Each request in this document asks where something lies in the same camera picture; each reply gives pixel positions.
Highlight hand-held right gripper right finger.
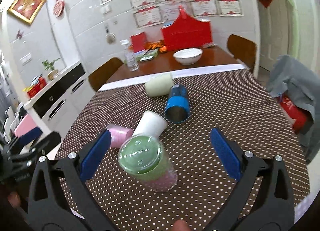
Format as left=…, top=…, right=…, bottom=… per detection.
left=207, top=127, right=295, bottom=231

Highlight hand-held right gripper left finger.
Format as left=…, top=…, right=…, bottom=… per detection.
left=27, top=129, right=113, bottom=231

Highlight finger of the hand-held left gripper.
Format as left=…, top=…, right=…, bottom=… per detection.
left=12, top=131, right=62, bottom=169
left=5, top=127, right=43, bottom=157

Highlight clear green and pink cup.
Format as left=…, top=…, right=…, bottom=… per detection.
left=117, top=135, right=178, bottom=193

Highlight white plastic cup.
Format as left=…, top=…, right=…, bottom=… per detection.
left=132, top=110, right=168, bottom=139

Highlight blue metal cup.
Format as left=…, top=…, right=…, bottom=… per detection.
left=164, top=84, right=190, bottom=124

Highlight cream cup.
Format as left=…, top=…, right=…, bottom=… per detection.
left=144, top=73, right=174, bottom=97

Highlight person's left hand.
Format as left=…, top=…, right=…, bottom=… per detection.
left=6, top=192, right=22, bottom=208

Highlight person's right hand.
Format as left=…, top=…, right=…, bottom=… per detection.
left=172, top=220, right=189, bottom=231

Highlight pink plastic object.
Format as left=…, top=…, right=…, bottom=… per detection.
left=14, top=114, right=38, bottom=137

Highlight white and black sideboard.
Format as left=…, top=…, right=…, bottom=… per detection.
left=24, top=61, right=97, bottom=134

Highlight brown polka-dot tablecloth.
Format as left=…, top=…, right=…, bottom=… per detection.
left=54, top=67, right=312, bottom=231

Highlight red box with packets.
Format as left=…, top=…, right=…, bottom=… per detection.
left=24, top=76, right=48, bottom=99

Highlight small potted plant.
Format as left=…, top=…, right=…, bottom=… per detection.
left=42, top=58, right=62, bottom=80

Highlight red bag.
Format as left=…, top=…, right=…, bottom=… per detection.
left=279, top=93, right=309, bottom=134

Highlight brown wooden chair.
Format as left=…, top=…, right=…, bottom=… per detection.
left=88, top=57, right=124, bottom=92
left=226, top=34, right=258, bottom=74

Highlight grey garment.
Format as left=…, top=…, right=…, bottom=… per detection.
left=265, top=54, right=320, bottom=164

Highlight clear spray bottle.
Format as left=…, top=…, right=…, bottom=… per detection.
left=120, top=39, right=139, bottom=72

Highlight white bowl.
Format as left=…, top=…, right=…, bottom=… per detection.
left=173, top=48, right=203, bottom=66

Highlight green tray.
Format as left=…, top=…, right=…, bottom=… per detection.
left=135, top=49, right=159, bottom=62

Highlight hanging brush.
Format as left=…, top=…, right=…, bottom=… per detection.
left=104, top=23, right=116, bottom=45

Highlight small red box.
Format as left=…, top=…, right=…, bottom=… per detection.
left=130, top=32, right=148, bottom=53

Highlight orange snack packets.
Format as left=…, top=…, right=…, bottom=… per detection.
left=146, top=42, right=167, bottom=53

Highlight large red gift box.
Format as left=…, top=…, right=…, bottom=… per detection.
left=161, top=6, right=213, bottom=51

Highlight white door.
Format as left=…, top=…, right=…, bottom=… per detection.
left=252, top=0, right=298, bottom=71

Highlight gold framed red picture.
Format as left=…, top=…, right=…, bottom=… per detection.
left=7, top=0, right=47, bottom=25

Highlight round red wall ornament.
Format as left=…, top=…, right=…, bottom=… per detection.
left=51, top=0, right=66, bottom=18

